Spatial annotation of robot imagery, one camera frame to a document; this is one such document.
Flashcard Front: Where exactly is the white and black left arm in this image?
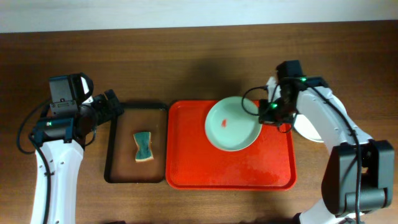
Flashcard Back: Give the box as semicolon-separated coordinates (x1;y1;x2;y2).
29;90;124;223

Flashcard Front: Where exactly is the light green plate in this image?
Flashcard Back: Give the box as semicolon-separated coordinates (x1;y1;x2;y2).
205;96;262;152

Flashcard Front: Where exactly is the green and yellow sponge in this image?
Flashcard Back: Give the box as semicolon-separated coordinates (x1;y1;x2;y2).
133;132;154;162

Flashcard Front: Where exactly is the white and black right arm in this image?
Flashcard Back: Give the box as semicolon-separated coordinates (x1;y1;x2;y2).
259;77;394;223

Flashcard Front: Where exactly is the red plastic tray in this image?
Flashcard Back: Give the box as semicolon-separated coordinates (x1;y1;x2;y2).
165;100;297;191

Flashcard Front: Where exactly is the brown tray with black rim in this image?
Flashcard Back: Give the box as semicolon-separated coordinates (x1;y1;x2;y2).
104;102;168;184

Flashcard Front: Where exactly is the white plate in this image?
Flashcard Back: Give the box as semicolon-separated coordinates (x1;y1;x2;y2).
292;93;348;144

